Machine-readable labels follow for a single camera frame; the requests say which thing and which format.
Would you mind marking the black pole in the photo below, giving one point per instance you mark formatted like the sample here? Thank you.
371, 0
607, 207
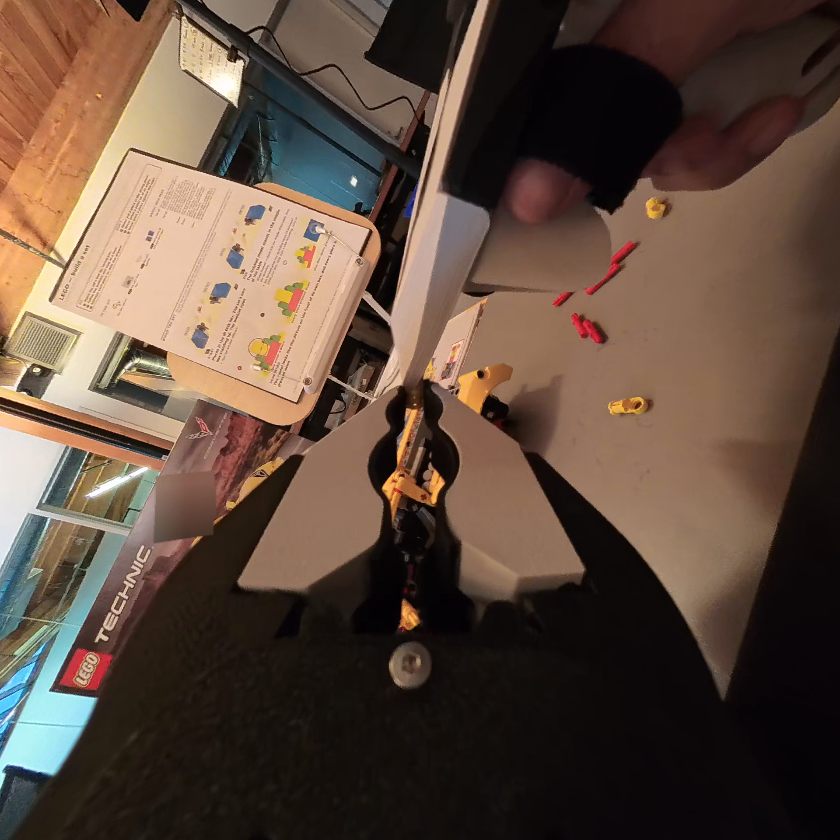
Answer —
295, 72

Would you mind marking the white vent grille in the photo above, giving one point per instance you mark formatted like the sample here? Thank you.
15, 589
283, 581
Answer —
44, 342

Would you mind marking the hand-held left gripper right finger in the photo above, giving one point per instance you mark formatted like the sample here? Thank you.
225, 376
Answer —
512, 518

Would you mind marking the person's right hand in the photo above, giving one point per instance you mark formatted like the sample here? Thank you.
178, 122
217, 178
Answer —
722, 26

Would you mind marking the yellow brick toy car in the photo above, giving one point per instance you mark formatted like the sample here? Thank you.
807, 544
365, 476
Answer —
410, 485

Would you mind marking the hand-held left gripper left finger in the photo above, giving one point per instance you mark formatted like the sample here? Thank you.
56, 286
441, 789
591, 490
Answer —
315, 525

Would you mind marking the hanging paper sign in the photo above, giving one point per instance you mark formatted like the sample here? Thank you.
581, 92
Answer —
211, 62

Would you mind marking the black speaker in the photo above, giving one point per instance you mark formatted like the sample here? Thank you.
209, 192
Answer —
34, 380

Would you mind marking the silver ventilation duct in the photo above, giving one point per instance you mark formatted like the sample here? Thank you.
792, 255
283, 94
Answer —
141, 367

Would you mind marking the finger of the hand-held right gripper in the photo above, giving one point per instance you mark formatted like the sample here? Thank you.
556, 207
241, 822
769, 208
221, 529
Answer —
433, 275

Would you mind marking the toy car set box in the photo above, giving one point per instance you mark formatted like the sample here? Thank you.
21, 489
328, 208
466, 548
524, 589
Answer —
131, 577

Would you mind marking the printed instruction sheet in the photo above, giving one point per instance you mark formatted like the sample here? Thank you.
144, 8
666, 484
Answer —
197, 262

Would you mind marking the open instruction booklet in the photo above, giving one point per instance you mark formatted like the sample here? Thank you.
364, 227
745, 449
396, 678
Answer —
459, 334

